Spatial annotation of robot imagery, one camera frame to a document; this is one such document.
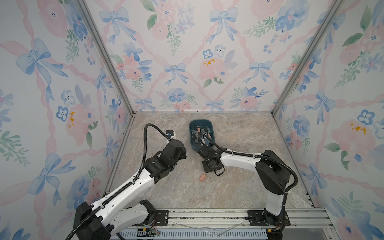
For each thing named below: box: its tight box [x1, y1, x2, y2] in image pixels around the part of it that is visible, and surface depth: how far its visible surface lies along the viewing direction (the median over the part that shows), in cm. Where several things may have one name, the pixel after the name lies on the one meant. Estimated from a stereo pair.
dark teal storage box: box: [189, 119, 216, 152], surface depth 109 cm
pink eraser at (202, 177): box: [198, 173, 207, 182], surface depth 89 cm
